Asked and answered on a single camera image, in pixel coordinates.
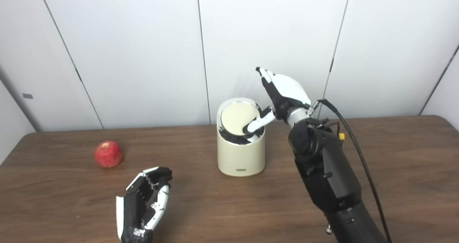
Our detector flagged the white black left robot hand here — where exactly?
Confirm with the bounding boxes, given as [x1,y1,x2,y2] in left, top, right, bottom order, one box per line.
[115,167,173,243]

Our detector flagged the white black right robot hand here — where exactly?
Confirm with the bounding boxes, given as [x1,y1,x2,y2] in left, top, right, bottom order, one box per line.
[243,67,312,135]

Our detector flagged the red apple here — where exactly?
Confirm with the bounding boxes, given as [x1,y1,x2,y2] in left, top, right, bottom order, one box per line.
[94,140,124,168]

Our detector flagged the cream round bin lid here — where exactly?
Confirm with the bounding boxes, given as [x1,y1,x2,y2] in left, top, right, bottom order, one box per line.
[221,102,260,135]

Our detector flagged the cream plastic bin body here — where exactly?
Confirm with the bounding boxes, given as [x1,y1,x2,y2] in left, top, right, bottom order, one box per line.
[217,98,266,177]

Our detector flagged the black bin liner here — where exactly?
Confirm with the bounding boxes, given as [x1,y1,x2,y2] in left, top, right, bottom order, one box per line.
[219,126,264,145]

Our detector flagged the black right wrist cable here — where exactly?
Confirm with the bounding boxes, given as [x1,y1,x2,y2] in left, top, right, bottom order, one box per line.
[317,99,392,243]

